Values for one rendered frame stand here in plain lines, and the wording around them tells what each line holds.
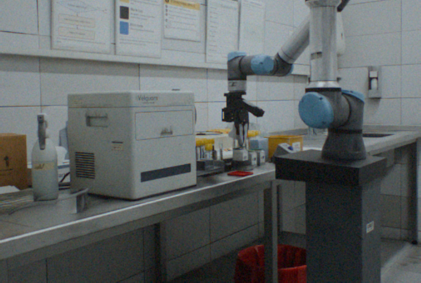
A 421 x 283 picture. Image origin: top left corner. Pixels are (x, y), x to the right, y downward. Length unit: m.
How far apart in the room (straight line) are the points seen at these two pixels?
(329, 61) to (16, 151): 0.98
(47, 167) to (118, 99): 0.27
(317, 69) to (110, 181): 0.73
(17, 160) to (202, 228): 1.41
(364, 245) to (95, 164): 0.90
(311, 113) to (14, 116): 1.03
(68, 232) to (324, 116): 0.84
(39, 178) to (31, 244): 0.35
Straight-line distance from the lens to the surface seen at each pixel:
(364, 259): 1.74
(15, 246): 1.09
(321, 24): 1.61
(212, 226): 2.76
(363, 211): 1.68
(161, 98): 1.40
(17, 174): 1.51
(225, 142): 2.14
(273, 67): 1.81
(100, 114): 1.41
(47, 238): 1.13
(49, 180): 1.42
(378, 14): 4.23
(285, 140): 2.16
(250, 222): 3.11
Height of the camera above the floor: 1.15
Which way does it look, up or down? 3 degrees down
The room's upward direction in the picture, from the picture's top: 1 degrees counter-clockwise
